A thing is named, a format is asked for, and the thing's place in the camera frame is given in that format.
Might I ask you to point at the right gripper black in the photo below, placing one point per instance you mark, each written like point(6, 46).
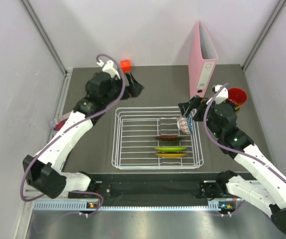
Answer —
point(199, 103)

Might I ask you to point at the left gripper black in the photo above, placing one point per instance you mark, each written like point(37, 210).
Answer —
point(134, 89)

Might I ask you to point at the red floral plate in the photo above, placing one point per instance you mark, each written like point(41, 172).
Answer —
point(169, 138)

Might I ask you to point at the red cup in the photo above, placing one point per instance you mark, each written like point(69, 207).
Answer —
point(236, 98)

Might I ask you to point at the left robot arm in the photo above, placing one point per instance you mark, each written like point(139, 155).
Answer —
point(43, 171)

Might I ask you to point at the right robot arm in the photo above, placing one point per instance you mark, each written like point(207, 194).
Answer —
point(220, 125)

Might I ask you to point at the red blue patterned bowl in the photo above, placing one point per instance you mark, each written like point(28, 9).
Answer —
point(185, 125)

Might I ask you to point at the orange cube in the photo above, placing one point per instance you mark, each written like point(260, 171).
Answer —
point(126, 66)

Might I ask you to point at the green plate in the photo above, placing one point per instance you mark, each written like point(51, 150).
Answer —
point(173, 149)

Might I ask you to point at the yellow plate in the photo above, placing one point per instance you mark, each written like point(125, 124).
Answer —
point(170, 154)

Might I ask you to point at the red illustrated card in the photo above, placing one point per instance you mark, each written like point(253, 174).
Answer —
point(57, 123)

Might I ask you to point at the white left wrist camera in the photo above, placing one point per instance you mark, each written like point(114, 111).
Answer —
point(109, 67)

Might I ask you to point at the pink ring binder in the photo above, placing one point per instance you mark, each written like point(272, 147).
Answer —
point(202, 61)

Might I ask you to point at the white wire dish rack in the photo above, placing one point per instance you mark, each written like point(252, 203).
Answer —
point(134, 143)

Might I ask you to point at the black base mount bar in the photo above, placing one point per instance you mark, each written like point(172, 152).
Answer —
point(152, 188)

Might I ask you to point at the grey slotted cable duct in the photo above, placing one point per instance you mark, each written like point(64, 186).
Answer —
point(89, 205)

